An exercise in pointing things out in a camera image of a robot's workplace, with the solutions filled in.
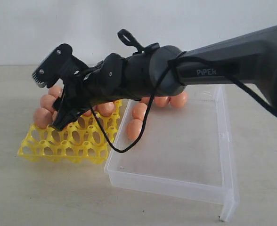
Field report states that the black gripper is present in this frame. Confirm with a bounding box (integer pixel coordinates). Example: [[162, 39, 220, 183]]
[[49, 68, 98, 131]]

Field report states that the brown egg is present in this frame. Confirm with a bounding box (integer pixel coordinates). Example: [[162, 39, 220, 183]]
[[126, 119, 143, 141], [33, 108, 52, 129], [52, 111, 58, 121], [48, 85, 63, 98], [131, 103, 147, 121], [170, 91, 188, 108], [97, 102, 115, 117], [40, 94, 56, 113], [154, 96, 170, 108], [83, 110, 92, 117], [140, 97, 150, 105]]

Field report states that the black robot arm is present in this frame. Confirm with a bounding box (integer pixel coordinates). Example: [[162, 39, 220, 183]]
[[51, 25, 277, 131]]

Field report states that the yellow plastic egg tray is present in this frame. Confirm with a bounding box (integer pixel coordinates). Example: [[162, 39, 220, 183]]
[[17, 100, 122, 164]]

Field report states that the clear plastic container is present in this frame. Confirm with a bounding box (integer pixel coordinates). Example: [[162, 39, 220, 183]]
[[104, 85, 239, 222]]

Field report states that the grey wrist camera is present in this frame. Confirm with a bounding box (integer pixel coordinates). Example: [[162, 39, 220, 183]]
[[32, 43, 89, 88]]

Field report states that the black cable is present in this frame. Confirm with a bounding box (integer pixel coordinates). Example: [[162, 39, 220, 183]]
[[89, 29, 277, 153]]

